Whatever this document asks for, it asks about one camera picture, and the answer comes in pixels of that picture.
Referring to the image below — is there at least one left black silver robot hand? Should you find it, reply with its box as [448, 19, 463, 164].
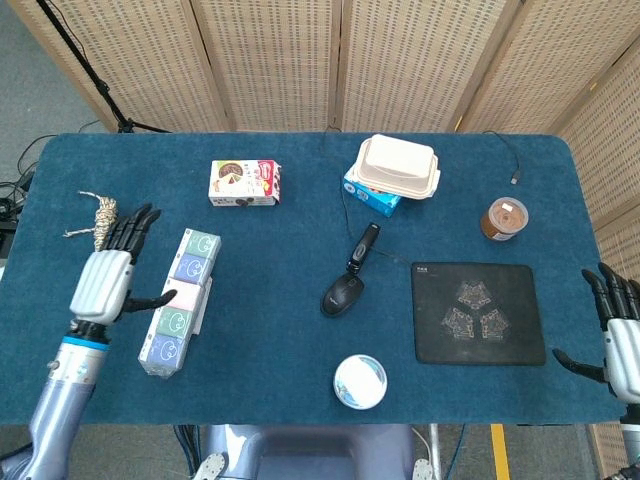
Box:
[68, 202, 179, 326]

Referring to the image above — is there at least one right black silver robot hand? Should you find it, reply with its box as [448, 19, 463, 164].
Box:
[552, 262, 640, 399]

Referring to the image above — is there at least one black computer mouse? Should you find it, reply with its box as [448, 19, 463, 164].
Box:
[319, 272, 365, 318]

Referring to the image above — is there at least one black printed mouse pad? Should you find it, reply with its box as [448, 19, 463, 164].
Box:
[410, 261, 548, 366]

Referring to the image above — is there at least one wrapped tissue pack bundle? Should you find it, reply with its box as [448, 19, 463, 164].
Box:
[137, 227, 223, 380]

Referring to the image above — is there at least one blue tablecloth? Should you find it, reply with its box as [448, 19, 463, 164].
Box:
[0, 130, 632, 427]

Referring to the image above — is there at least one chocolate pie snack box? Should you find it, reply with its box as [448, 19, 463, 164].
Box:
[207, 158, 283, 208]

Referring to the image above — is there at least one brown rubber band jar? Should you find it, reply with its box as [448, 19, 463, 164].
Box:
[479, 196, 530, 243]

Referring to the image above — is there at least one black tripod stand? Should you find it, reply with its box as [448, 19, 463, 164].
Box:
[34, 0, 174, 135]

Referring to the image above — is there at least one black usb stick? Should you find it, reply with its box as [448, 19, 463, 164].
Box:
[345, 222, 381, 275]

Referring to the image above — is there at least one blue-grey robot torso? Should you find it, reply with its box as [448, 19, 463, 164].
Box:
[192, 423, 441, 480]

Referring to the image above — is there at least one blue cardboard box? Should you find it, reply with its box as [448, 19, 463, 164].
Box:
[342, 167, 404, 219]

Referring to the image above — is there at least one woven folding screen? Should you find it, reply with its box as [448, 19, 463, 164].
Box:
[7, 0, 640, 480]

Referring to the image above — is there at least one beige plastic lunch box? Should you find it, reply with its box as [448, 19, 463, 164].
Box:
[349, 133, 442, 201]

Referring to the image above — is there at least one braided rope bundle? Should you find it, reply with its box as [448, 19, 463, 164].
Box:
[62, 189, 121, 254]

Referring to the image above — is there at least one black floor cable bundle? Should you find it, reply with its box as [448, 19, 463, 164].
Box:
[0, 132, 57, 236]

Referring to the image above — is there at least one black USB cable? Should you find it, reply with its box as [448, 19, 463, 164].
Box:
[482, 129, 524, 186]

